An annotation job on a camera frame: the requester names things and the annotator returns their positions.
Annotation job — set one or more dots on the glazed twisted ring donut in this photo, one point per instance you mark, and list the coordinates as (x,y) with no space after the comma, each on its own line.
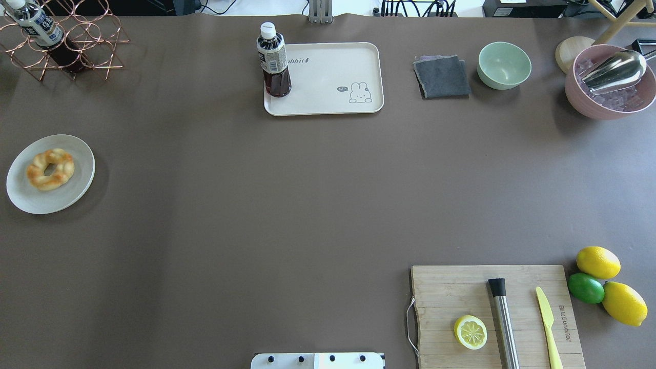
(50,169)

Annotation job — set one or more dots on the cream rabbit print tray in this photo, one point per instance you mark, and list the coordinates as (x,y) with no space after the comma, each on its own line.
(331,78)

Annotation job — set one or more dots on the dark drink bottle on tray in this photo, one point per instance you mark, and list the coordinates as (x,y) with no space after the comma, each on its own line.
(274,63)

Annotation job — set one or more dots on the folded grey cloth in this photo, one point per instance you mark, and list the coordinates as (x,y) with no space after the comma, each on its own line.
(441,76)

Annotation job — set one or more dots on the bamboo cutting board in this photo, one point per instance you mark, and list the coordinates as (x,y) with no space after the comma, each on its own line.
(444,293)

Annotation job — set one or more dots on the steel muddler black tip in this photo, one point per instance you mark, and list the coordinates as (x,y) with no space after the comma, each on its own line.
(508,346)

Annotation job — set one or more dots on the lemon half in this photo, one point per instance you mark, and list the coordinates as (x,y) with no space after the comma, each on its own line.
(470,332)

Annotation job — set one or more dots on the mint green bowl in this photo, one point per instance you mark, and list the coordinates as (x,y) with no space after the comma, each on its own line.
(502,65)

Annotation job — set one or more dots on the yellow plastic knife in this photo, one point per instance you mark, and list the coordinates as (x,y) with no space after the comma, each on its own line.
(548,321)

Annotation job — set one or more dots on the round wooden stand base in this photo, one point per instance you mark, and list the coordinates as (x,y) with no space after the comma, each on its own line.
(569,49)

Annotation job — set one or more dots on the whole yellow lemon upper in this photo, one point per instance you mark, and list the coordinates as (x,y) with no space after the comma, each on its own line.
(598,262)

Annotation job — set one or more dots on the whole yellow lemon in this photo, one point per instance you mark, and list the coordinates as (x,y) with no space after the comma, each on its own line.
(624,304)
(598,262)

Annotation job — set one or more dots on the green lime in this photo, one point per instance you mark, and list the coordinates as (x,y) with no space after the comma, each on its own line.
(586,288)

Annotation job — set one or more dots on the clear plastic ice cubes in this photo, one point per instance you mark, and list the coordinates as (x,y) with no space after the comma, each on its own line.
(615,100)

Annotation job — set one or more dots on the pink bowl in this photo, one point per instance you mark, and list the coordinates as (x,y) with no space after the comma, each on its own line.
(585,104)

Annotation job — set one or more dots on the steel ice scoop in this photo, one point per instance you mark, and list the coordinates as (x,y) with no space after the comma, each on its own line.
(621,70)

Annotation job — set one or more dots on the whole yellow lemon lower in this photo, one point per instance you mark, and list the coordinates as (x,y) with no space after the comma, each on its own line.
(624,304)

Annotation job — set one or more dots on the dark drink bottle in rack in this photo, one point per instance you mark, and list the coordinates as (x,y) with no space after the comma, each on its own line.
(47,34)

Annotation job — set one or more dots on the wooden mug tree stand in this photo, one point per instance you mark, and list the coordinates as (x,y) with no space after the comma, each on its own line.
(617,23)

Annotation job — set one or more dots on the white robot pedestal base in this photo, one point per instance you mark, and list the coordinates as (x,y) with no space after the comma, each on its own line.
(351,359)

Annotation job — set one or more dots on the copper wire bottle rack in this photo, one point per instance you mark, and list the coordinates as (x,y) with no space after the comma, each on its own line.
(90,24)

